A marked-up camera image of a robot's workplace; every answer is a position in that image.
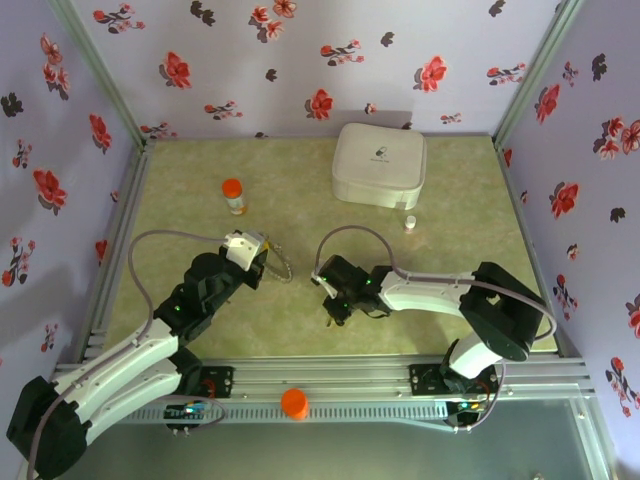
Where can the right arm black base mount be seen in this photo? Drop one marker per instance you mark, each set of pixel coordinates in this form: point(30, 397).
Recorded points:
point(425, 380)

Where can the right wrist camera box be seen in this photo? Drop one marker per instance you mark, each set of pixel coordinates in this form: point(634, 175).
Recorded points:
point(322, 286)

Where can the aluminium front rail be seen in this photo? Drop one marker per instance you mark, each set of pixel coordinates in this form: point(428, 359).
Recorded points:
point(325, 375)

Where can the orange-capped pill bottle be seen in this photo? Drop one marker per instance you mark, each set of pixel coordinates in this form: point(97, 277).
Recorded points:
point(234, 195)

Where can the orange plastic cap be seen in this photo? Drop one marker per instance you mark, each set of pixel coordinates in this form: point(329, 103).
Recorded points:
point(294, 403)

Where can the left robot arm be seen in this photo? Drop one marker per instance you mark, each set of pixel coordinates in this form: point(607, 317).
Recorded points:
point(115, 365)

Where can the metal disc keyring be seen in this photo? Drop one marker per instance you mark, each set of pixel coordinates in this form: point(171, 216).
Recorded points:
point(285, 275)

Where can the aluminium side rail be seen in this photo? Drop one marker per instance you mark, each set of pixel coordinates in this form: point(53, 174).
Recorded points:
point(132, 210)

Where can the circuit board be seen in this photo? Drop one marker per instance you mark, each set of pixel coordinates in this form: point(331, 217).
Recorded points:
point(467, 406)
point(187, 411)

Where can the aluminium corner post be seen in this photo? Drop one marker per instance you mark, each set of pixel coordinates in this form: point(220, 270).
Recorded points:
point(535, 70)
point(100, 65)

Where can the small white pink-labelled bottle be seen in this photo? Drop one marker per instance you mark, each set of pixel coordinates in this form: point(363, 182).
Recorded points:
point(410, 223)

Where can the left circuit board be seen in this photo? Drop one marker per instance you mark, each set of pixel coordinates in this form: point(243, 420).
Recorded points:
point(187, 411)

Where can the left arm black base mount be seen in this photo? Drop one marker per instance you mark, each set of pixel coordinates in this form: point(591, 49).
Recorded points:
point(220, 382)

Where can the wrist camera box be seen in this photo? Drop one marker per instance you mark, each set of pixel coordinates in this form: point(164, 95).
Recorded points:
point(242, 250)
point(322, 286)

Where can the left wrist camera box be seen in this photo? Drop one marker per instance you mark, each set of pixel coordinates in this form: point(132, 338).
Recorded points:
point(242, 250)

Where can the right circuit board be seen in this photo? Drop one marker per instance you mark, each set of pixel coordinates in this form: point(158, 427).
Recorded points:
point(467, 406)

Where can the white zippered pill case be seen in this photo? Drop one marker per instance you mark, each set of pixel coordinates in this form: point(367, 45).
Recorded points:
point(375, 170)

